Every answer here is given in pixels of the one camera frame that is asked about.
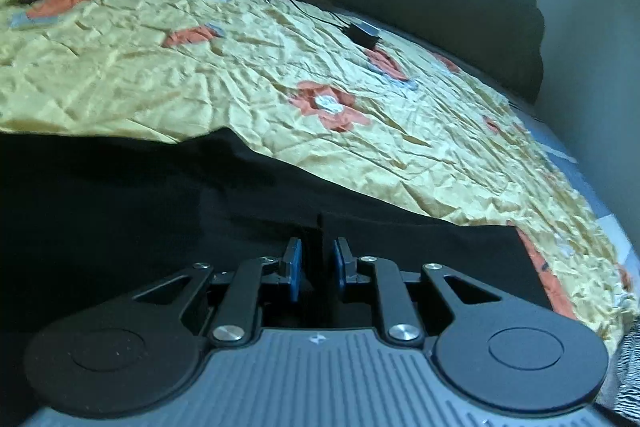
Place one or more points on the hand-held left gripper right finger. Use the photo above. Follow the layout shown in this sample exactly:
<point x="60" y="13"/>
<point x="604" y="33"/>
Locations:
<point x="341" y="267"/>

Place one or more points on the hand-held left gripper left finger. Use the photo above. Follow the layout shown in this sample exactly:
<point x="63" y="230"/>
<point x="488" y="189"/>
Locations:
<point x="295" y="267"/>

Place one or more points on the black pants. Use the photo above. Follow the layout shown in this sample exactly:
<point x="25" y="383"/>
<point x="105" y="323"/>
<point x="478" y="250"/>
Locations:
<point x="150" y="207"/>

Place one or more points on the yellow floral bedspread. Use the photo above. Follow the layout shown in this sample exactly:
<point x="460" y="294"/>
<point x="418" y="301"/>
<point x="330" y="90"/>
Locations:
<point x="250" y="72"/>

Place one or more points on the black power adapter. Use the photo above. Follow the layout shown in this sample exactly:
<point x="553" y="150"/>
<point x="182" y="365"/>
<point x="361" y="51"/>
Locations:
<point x="365" y="33"/>

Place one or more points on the zebra striped cloth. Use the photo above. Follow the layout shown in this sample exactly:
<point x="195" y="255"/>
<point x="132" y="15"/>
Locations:
<point x="622" y="377"/>

